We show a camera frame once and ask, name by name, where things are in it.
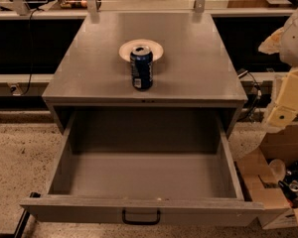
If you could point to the cardboard box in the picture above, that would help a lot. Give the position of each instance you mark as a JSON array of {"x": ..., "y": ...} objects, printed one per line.
[{"x": 270, "y": 174}]

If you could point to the grey cabinet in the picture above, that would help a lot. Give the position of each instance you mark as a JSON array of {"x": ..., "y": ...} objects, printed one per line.
[{"x": 194, "y": 70}]

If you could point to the black drawer handle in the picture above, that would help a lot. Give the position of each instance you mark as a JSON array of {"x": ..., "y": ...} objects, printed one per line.
[{"x": 140, "y": 218}]

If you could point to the blue pepsi can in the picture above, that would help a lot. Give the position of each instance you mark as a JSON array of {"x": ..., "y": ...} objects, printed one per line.
[{"x": 141, "y": 71}]

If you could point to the white bowl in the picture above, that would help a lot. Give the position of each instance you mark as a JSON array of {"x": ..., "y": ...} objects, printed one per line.
[{"x": 141, "y": 47}]

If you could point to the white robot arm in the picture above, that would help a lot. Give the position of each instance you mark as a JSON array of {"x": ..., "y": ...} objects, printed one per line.
[{"x": 283, "y": 108}]

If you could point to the open grey top drawer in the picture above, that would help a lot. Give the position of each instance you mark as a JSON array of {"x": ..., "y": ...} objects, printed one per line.
[{"x": 175, "y": 160}]

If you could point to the clear plastic cup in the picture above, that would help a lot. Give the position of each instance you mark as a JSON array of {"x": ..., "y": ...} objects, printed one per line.
[{"x": 278, "y": 168}]

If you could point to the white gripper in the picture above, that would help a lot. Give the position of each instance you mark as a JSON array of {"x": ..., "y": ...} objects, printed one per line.
[{"x": 296, "y": 39}]

